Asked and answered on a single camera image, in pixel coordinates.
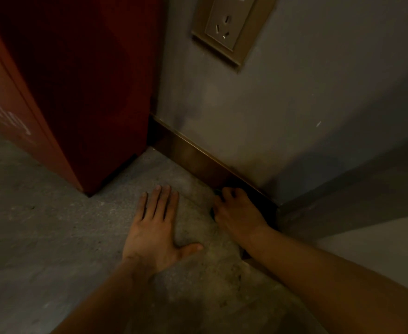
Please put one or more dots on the person's left hand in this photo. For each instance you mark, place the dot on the person's left hand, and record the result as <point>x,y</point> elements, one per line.
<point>152,236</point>

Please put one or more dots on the person's right hand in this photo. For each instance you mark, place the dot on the person's right hand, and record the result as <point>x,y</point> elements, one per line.
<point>238,215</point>

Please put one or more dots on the person's left middle finger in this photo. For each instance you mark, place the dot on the person's left middle finger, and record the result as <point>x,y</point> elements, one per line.
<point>163,201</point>

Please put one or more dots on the person's right fingers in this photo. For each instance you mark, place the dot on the person's right fingers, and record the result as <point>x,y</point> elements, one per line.
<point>226,198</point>

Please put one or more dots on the person's left thumb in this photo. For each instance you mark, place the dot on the person's left thumb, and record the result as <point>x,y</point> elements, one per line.
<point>190,249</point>

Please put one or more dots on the person's left little finger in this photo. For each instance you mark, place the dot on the person's left little finger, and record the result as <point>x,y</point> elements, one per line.
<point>141,205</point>

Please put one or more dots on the person's left forearm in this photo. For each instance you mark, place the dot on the person's left forearm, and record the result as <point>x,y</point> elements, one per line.
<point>101,299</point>

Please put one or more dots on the person's right forearm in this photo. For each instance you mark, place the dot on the person's right forearm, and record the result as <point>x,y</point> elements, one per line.
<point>332,285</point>

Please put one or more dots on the brass skirting board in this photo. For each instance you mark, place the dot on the brass skirting board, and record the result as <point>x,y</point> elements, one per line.
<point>204,163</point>

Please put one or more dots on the red metal cabinet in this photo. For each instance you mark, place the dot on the red metal cabinet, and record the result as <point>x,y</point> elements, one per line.
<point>65,90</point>

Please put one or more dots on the gold framed wall socket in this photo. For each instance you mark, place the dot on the gold framed wall socket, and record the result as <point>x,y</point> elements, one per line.
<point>230,26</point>

